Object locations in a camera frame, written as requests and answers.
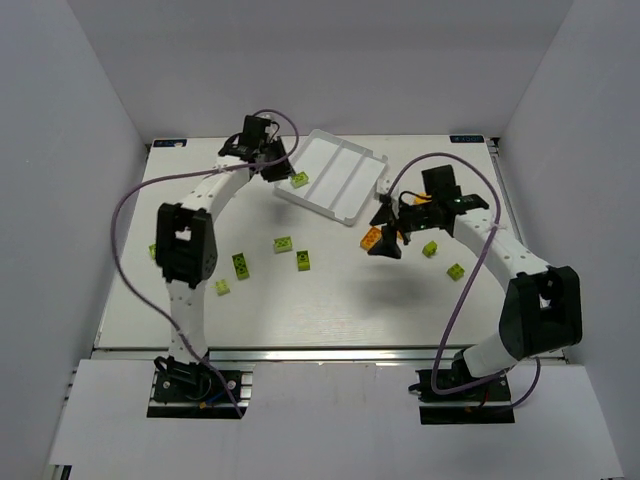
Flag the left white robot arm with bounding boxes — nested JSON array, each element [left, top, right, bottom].
[[155, 109, 295, 364]]

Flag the left blue table label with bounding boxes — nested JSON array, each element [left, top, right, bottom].
[[152, 139, 187, 148]]

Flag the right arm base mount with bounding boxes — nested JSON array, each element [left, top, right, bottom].
[[408, 370, 515, 426]]

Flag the yellow oval lego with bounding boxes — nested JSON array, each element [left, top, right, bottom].
[[413, 193, 432, 205]]

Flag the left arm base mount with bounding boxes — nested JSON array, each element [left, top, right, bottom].
[[147, 356, 248, 420]]

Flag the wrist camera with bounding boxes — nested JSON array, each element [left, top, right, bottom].
[[260, 113, 280, 142], [375, 178, 392, 199]]

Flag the white divided tray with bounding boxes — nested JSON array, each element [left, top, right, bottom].
[[274, 129, 388, 226]]

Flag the pale green lego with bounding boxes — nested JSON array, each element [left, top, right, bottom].
[[214, 279, 230, 296]]

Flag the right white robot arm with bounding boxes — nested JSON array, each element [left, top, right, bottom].
[[368, 165, 583, 396]]

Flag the blue table label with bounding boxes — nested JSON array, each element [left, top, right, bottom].
[[449, 134, 485, 144], [152, 139, 187, 148]]

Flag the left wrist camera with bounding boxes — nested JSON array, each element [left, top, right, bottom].
[[260, 113, 280, 142]]

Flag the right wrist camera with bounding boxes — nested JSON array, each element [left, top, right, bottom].
[[375, 178, 392, 199]]

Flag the orange lego left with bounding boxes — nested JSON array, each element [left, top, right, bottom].
[[360, 226, 382, 251]]

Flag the right blue table label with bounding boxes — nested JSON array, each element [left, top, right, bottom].
[[449, 134, 485, 144]]

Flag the long green lego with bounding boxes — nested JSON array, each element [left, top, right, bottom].
[[232, 253, 250, 280]]

